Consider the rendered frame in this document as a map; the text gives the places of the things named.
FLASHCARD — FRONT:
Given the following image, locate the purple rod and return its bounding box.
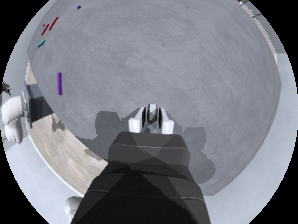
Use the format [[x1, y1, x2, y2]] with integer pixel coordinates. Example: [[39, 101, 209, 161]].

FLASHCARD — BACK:
[[57, 72, 63, 95]]

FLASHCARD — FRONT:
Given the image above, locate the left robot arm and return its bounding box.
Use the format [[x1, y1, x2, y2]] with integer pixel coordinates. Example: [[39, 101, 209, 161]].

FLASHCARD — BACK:
[[0, 89, 29, 144]]

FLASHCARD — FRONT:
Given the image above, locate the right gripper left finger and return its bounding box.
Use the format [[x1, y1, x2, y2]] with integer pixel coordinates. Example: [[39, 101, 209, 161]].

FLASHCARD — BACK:
[[129, 107, 146, 133]]

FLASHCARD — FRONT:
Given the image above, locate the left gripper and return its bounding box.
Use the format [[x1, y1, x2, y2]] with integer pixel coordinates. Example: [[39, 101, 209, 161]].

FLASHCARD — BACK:
[[0, 81, 12, 96]]

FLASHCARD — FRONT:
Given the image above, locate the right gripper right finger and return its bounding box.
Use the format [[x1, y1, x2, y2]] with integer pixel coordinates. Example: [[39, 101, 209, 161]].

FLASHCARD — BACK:
[[158, 108, 174, 135]]

